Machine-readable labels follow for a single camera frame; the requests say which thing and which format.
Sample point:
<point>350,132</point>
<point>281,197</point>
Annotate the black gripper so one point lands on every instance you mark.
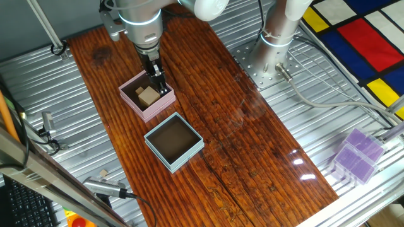
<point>147,56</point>

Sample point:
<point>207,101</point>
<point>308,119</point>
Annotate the large wooden cube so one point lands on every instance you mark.
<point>149,96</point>

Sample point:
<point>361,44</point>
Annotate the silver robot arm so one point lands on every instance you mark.
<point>142,25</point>

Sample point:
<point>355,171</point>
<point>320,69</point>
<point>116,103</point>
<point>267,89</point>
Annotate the pink cardboard box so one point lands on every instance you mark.
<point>148,113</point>

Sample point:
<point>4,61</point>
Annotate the light blue cardboard box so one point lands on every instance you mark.
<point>176,164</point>

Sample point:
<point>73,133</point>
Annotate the red emergency stop button box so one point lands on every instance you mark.
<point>79,222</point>

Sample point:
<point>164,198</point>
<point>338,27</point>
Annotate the glossy wood-grain board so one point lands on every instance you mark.
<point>236,142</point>

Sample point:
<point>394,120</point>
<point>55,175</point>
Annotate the tiny wooden cube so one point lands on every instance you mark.
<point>103,172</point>

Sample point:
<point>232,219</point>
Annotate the thin metal pole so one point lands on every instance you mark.
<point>47,26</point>

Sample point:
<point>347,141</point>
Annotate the orange pole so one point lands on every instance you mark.
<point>5,116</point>

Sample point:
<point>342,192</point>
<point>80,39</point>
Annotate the black keyboard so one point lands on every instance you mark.
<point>28,205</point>

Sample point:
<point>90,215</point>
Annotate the colour block patterned cloth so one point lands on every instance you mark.
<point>366,41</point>

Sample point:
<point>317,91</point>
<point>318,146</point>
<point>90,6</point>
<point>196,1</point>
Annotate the clear purple plastic case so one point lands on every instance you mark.
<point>355,165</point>
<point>367,143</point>

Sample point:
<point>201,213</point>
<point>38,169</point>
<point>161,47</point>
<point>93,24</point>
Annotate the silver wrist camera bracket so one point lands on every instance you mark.
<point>112,26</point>

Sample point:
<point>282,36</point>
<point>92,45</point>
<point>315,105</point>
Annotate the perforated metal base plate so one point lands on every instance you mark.
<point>249,66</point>

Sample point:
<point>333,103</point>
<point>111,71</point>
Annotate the small silver camera on mount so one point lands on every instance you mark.
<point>48,121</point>

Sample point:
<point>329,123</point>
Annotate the ribbed silver camera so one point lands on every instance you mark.
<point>102,186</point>

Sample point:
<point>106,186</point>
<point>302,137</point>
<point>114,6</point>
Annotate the aluminium frame bar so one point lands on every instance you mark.
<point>31,170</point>

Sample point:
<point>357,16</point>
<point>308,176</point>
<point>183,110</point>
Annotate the aluminium edge rail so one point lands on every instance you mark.
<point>363,198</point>

